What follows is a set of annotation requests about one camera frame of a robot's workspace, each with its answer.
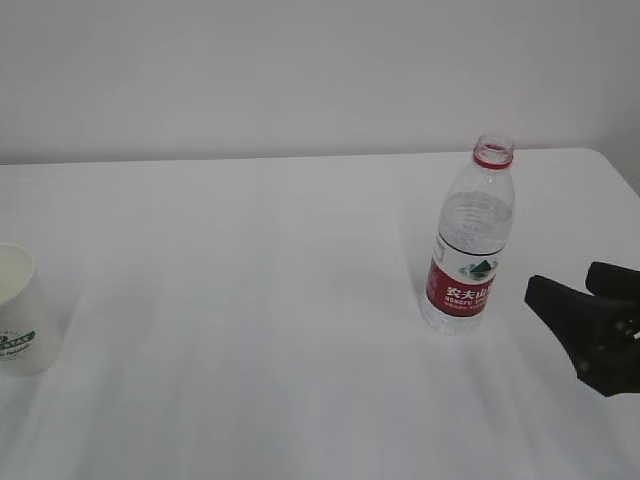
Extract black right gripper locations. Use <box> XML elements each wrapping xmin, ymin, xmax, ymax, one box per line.
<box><xmin>524</xmin><ymin>262</ymin><xmax>640</xmax><ymax>397</ymax></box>

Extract clear Nongfu Spring water bottle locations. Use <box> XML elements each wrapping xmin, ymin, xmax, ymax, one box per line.
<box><xmin>421</xmin><ymin>133</ymin><xmax>515</xmax><ymax>335</ymax></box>

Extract white paper coffee cup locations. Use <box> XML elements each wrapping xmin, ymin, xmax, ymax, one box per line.
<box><xmin>1</xmin><ymin>244</ymin><xmax>63</xmax><ymax>376</ymax></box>

